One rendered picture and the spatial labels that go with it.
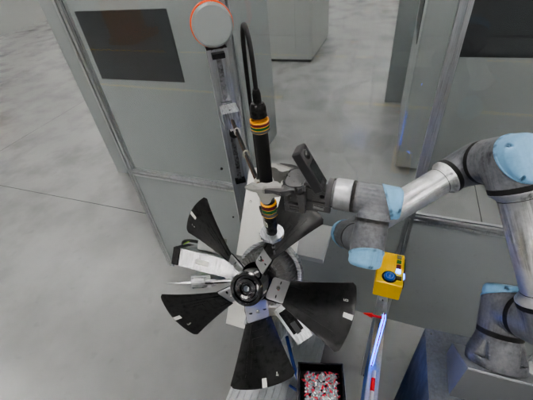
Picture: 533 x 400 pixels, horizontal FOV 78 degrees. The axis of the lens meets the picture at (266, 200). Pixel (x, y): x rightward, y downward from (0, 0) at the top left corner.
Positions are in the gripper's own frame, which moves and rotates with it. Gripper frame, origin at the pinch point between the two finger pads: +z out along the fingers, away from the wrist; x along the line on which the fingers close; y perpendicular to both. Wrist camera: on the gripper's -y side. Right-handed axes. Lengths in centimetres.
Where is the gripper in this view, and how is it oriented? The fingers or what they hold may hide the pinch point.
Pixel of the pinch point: (254, 174)
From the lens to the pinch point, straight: 84.0
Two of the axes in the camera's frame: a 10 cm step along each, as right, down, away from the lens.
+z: -9.3, -1.6, 3.2
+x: 3.5, -6.3, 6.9
